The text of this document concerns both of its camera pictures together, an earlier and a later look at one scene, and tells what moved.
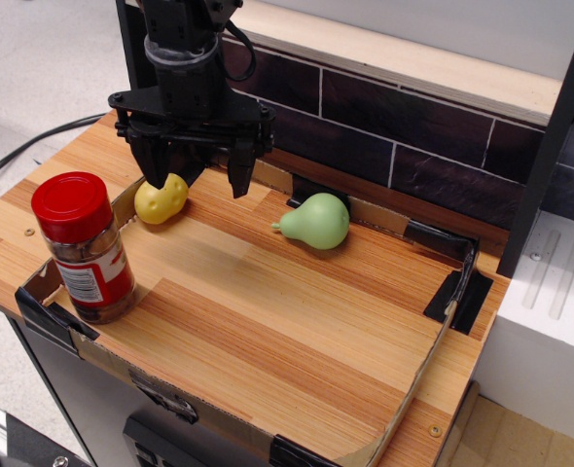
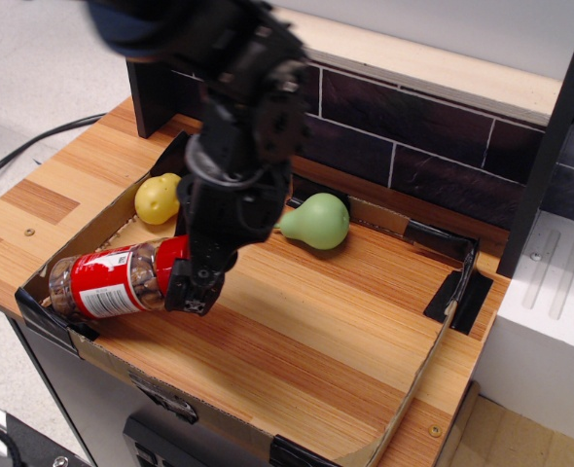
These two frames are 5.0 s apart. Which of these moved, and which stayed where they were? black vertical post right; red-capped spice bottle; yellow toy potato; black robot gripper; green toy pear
Moved: red-capped spice bottle; black robot gripper
Stayed: yellow toy potato; black vertical post right; green toy pear
